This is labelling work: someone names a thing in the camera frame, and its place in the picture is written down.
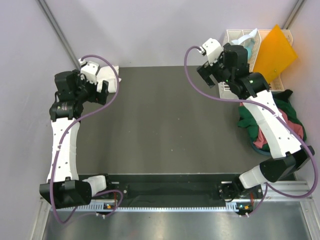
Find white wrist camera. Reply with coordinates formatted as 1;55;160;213
198;38;223;66
78;58;100;85

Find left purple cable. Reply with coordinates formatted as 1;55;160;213
49;54;123;225

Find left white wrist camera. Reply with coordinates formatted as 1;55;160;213
78;58;100;85

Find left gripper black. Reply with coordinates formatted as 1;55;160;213
73;69;108;105

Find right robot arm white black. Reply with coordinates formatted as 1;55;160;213
197;39;314;198

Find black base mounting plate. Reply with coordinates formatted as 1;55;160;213
84;173;263;201

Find teal white headphones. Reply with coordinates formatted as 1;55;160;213
230;28;258;60

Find aluminium frame rail front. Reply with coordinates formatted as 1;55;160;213
39;181;315;202

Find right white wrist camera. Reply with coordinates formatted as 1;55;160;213
198;38;223;66

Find green t shirt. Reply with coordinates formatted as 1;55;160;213
237;89;303;141

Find aluminium corner post left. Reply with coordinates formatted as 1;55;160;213
35;0;81;70

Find orange plastic folder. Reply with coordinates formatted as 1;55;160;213
253;24;298;84

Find aluminium corner post right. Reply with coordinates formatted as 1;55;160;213
281;0;307;30

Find purple cable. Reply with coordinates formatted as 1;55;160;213
49;54;123;225
184;45;315;218

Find pink t shirt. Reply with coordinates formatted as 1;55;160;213
252;108;307;152

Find grey slotted cable duct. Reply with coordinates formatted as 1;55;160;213
76;201;253;213

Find aluminium corner post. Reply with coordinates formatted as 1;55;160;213
281;0;307;30
35;0;81;70

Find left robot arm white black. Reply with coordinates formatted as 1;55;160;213
39;70;114;209

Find white printed t shirt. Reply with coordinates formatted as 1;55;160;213
97;66;118;94

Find white plastic file organizer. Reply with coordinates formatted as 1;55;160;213
222;25;298;93

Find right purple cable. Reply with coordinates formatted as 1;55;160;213
184;45;315;218

